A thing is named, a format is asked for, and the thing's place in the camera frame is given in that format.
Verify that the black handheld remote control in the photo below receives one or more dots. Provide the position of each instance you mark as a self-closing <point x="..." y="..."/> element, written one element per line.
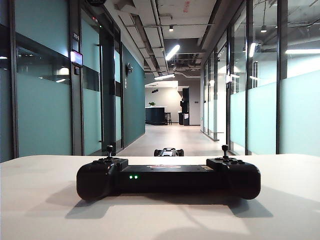
<point x="170" y="178"/>

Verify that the black quadruped robot dog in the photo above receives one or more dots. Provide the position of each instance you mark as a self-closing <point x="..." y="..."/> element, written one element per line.
<point x="169" y="152"/>

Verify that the black door access reader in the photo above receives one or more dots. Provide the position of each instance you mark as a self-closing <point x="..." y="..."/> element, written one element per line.
<point x="77" y="71"/>

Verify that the lit door display panel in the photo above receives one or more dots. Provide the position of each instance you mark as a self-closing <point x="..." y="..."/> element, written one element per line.
<point x="76" y="58"/>

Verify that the dark counter with white top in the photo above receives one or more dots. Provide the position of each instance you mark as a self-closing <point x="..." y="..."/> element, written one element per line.
<point x="154" y="116"/>

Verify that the dark wooden bar stool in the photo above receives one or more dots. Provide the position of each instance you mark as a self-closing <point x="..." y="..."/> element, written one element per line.
<point x="168" y="114"/>

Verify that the green potted plant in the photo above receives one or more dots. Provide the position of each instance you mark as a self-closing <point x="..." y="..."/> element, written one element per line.
<point x="152" y="103"/>

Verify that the white linear ceiling light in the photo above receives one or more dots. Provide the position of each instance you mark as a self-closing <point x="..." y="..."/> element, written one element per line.
<point x="172" y="52"/>
<point x="252" y="49"/>
<point x="302" y="51"/>
<point x="164" y="76"/>

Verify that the small ceiling spot light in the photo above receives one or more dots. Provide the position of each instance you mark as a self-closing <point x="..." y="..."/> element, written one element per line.
<point x="171" y="28"/>

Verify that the black room number sign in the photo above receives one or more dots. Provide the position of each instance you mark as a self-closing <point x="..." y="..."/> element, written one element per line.
<point x="76" y="36"/>

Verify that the grey pendant ceiling lamp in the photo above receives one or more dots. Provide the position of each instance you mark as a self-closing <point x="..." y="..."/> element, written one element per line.
<point x="263" y="29"/>

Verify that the small white wall notice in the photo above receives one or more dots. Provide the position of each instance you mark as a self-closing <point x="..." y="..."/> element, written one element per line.
<point x="126" y="83"/>

